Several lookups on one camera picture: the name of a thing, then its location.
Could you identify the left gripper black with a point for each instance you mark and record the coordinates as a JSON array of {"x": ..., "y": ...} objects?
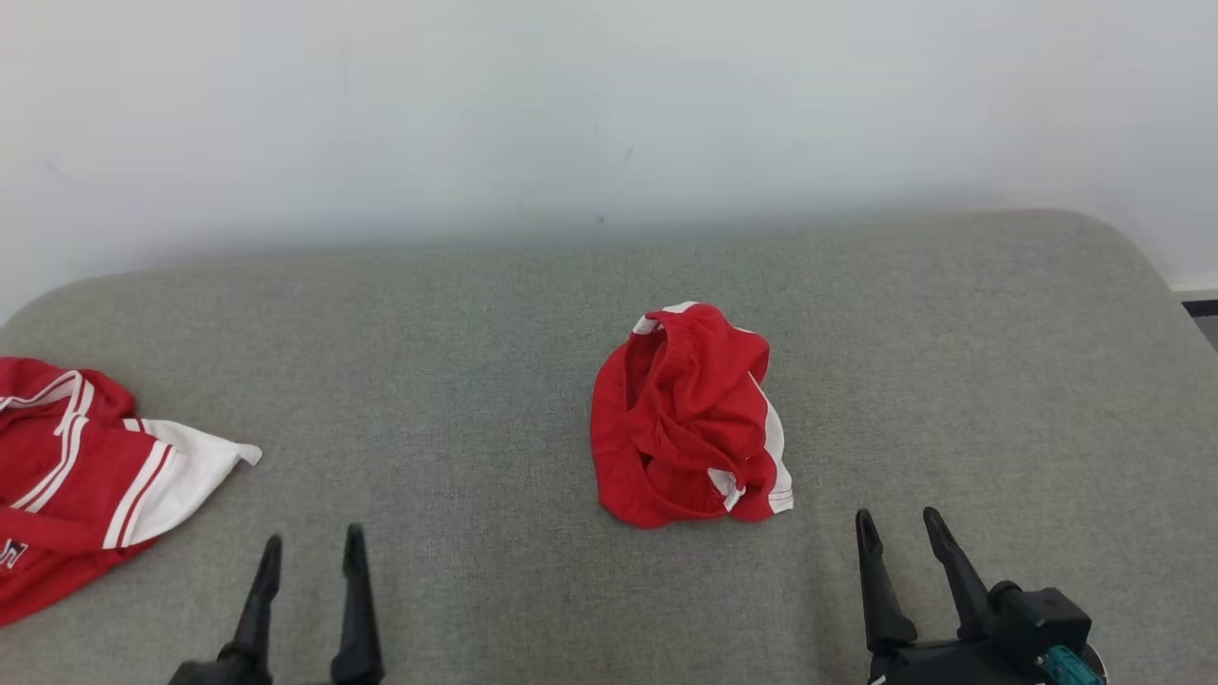
[{"x": 214, "y": 674}]

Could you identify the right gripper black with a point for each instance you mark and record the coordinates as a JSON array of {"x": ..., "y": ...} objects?
[{"x": 937, "y": 664}]

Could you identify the red and white striped shirt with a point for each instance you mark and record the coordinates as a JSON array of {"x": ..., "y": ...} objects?
[{"x": 67, "y": 495}]

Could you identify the red shorts with white trim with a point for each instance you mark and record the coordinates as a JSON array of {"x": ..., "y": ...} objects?
[{"x": 680, "y": 419}]

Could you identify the grey fabric sofa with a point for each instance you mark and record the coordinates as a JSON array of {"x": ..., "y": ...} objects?
[{"x": 476, "y": 381}]

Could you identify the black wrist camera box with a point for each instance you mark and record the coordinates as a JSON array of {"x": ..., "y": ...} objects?
[{"x": 1037, "y": 618}]

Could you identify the white wall baseboard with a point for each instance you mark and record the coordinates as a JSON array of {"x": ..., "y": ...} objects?
[{"x": 1197, "y": 294}]

